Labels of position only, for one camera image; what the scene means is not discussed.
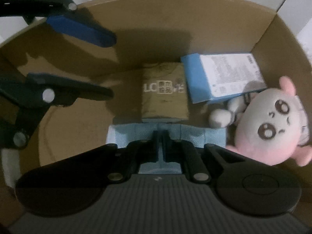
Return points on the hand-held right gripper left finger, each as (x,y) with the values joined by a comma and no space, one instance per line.
(156,148)

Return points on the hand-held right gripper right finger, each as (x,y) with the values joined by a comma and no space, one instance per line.
(166,148)

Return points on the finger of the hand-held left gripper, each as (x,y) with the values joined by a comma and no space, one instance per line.
(80,90)
(80,29)

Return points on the blue striped towel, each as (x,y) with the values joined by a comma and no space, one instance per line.
(195,134)

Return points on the olive gold box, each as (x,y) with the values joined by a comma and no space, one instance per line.
(165,102)

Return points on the blue carton box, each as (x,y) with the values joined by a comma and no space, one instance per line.
(195,78)

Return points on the pink plush doll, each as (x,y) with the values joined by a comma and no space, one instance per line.
(273,126)

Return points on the brown cardboard box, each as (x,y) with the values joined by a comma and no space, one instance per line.
(219,29)

